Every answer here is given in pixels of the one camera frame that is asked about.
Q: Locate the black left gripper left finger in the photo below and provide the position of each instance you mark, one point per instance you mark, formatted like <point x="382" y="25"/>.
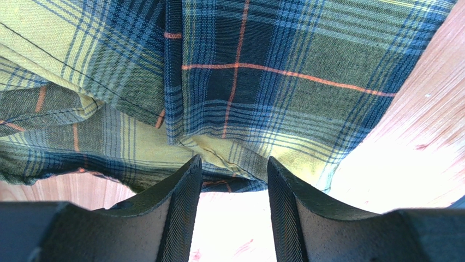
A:
<point x="154" y="225"/>

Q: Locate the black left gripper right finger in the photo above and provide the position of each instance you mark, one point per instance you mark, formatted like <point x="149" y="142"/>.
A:
<point x="309" y="225"/>

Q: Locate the yellow black plaid shirt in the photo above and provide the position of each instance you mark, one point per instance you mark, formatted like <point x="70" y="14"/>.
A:
<point x="134" y="89"/>

